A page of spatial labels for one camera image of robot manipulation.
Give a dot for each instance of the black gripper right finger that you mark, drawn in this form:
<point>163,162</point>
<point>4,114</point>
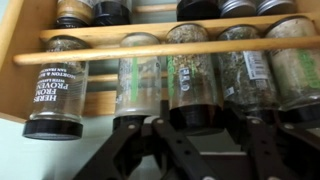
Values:
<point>286,153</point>

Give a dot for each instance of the wooden wall spice rack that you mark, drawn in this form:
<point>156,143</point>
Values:
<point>20,50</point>

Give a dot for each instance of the nearly empty green-label spice jar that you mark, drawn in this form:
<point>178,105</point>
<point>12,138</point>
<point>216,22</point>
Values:
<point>136,93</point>

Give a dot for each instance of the oregano spice jar black lid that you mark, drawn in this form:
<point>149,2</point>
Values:
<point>190,86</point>

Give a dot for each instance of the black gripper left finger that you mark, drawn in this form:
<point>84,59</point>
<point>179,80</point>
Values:
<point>140,156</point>

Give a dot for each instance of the Herbes de Provence glass jar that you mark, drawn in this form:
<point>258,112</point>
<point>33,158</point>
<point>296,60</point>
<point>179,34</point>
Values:
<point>56,90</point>

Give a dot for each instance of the pale spice jar green label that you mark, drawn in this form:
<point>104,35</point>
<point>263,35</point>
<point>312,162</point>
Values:
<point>296,76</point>

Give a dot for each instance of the herb spice jar barcode label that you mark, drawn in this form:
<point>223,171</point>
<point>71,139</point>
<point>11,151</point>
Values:
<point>246,83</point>

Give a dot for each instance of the spice jar silver lid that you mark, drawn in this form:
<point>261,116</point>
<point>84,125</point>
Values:
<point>236,6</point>
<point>275,6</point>

